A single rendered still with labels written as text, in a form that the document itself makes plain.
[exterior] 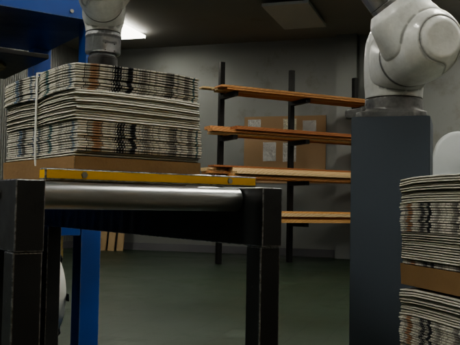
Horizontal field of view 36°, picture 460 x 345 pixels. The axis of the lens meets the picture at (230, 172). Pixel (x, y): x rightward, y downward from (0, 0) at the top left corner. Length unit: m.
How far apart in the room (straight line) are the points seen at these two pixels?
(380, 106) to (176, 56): 10.03
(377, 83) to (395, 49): 0.19
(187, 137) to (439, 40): 0.62
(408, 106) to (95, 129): 0.89
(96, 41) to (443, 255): 0.97
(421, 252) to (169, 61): 10.56
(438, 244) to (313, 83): 9.73
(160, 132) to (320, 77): 9.69
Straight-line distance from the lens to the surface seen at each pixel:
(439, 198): 1.41
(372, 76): 1.93
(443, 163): 8.61
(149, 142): 1.42
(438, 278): 1.42
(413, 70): 1.75
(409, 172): 1.86
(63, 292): 2.97
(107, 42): 1.82
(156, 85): 1.45
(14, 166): 1.63
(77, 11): 2.78
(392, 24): 1.74
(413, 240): 1.50
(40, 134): 1.53
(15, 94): 1.65
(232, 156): 11.28
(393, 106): 1.90
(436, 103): 10.82
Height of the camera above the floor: 0.76
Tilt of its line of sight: 3 degrees up
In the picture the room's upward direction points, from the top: 1 degrees clockwise
